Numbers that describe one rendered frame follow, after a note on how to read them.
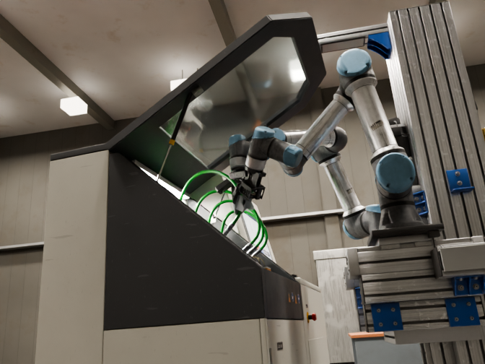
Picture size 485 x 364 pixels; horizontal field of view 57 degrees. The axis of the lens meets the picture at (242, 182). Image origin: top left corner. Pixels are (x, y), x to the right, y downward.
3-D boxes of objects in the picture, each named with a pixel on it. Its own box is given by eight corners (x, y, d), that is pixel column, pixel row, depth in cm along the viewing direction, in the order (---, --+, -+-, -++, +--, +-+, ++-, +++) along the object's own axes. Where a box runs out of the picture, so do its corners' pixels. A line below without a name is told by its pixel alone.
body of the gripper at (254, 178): (247, 202, 167) (255, 173, 163) (233, 191, 173) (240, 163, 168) (262, 200, 172) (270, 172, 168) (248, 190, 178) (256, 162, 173)
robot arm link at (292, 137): (361, 142, 209) (274, 148, 184) (346, 151, 218) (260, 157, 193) (354, 119, 211) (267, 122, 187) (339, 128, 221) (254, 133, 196)
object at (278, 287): (268, 318, 144) (264, 267, 149) (255, 318, 145) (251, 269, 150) (302, 319, 201) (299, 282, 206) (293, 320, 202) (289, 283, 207)
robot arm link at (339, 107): (354, 76, 182) (276, 168, 180) (353, 61, 172) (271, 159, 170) (378, 89, 177) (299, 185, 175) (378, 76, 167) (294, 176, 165)
